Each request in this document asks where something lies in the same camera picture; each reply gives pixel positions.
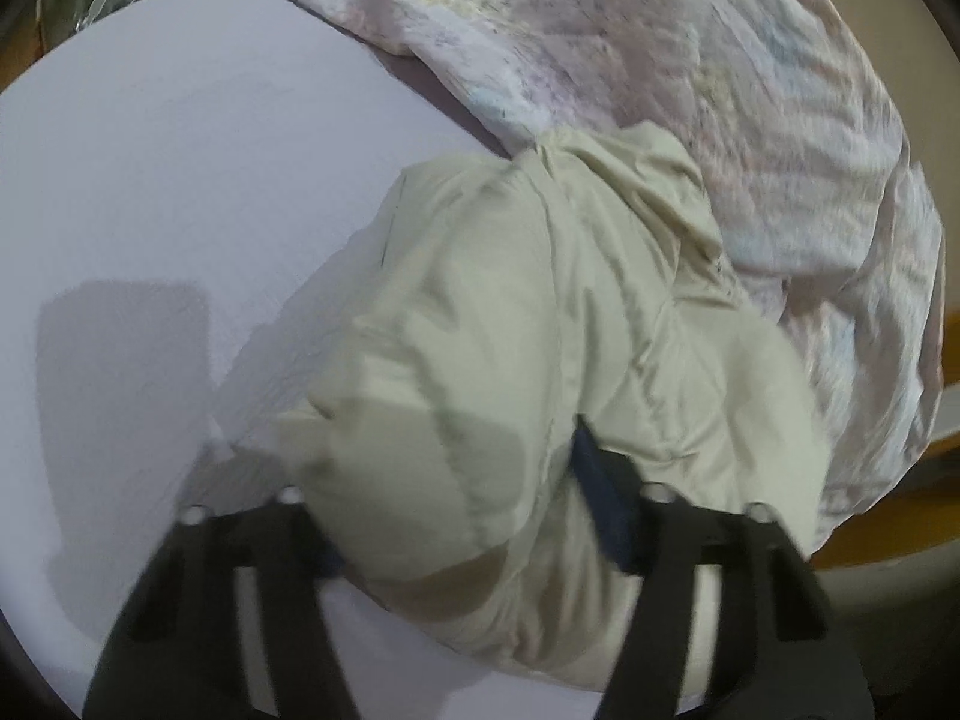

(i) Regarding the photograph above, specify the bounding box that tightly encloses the beige quilted puffer jacket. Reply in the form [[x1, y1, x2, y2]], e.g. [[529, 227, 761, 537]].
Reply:
[[277, 122, 832, 691]]

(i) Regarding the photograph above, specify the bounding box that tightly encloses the pink patterned duvet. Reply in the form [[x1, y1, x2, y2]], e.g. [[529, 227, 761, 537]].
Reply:
[[293, 0, 946, 532]]

